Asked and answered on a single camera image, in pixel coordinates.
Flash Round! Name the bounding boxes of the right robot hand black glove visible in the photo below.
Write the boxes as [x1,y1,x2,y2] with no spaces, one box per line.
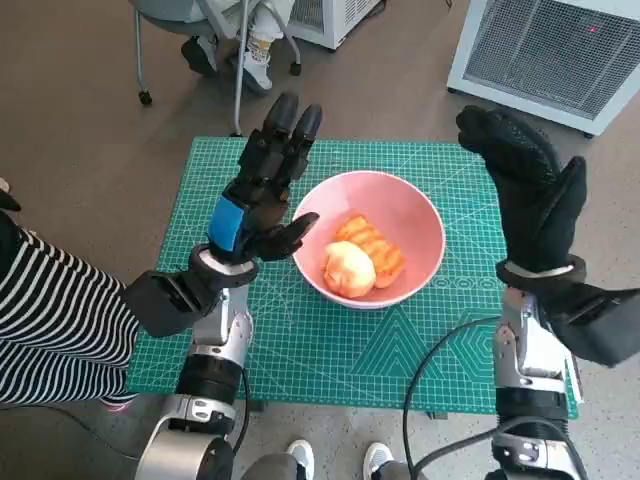
[455,104,587,274]

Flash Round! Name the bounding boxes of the pink bowl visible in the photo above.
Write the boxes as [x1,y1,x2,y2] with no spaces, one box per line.
[292,171,446,311]

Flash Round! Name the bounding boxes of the long orange glazed bread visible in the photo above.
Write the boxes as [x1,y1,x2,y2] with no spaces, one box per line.
[334,213,406,290]

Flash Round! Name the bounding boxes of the round tan bread bun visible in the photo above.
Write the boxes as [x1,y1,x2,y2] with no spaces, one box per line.
[319,241,377,300]

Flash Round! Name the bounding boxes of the white cabinet with mesh panel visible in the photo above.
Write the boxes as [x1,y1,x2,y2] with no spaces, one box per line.
[446,0,640,139]

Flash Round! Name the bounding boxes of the green cutting mat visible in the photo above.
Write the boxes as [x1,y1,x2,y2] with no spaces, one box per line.
[124,137,581,419]

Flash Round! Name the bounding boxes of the seated person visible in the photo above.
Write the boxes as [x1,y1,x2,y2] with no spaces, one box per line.
[180,0,296,96]

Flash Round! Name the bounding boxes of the silver metal leg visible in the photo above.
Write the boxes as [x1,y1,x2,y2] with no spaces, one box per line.
[230,0,251,137]

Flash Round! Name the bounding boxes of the standing person's legs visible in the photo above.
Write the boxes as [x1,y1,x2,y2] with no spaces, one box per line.
[239,438,426,480]

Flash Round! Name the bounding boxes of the grey chair with castors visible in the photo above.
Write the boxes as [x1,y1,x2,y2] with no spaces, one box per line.
[130,0,305,106]

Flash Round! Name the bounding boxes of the person beside table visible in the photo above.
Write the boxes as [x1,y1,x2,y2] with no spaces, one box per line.
[0,177,141,412]

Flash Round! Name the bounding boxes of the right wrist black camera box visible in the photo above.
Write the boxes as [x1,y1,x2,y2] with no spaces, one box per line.
[542,284,640,369]

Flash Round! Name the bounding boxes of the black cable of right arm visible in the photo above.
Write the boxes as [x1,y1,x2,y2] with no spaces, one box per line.
[402,315,501,480]

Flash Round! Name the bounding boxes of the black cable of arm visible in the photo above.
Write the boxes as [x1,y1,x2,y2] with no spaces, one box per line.
[232,367,251,451]
[402,315,501,480]

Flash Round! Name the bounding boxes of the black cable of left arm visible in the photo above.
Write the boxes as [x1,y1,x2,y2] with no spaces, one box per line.
[232,367,251,451]

